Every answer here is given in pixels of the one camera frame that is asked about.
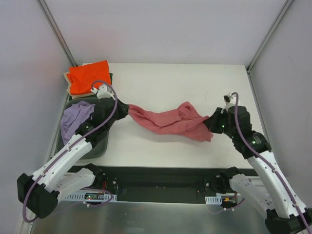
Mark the right white cable duct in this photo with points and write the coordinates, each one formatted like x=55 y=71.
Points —
x=213 y=200

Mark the pink t shirt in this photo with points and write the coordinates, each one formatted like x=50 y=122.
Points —
x=182 y=121

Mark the left white cable duct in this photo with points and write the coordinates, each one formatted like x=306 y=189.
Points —
x=90 y=197

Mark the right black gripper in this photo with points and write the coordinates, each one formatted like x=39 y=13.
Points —
x=214 y=121

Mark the beige folded t shirt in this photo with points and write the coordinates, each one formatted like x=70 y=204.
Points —
x=69 y=87

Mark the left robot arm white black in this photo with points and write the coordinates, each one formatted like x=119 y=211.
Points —
x=42 y=191

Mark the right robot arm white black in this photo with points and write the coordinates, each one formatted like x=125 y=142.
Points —
x=283 y=211

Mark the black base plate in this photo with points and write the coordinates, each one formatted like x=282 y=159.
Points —
x=162 y=185

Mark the aluminium frame post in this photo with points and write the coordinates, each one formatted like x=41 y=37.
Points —
x=274 y=26
x=57 y=32

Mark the grey plastic bin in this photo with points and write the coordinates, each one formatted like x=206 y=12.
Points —
x=100 y=148

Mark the lilac crumpled t shirt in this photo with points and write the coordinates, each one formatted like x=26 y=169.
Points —
x=73 y=117

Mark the right aluminium frame post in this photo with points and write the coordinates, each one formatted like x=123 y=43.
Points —
x=274 y=26

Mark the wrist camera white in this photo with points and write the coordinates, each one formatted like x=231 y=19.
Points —
x=231 y=101
x=103 y=91

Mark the white cable duct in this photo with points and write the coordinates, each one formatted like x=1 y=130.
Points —
x=213 y=200
x=90 y=197

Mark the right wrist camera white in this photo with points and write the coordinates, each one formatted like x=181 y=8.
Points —
x=231 y=101

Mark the left aluminium frame post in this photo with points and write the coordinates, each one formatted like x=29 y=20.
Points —
x=57 y=32

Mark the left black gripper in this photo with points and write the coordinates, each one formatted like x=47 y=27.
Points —
x=121 y=110

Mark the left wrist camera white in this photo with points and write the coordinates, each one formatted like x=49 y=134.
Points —
x=103 y=91

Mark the orange folded t shirt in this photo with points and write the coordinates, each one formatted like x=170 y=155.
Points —
x=83 y=76

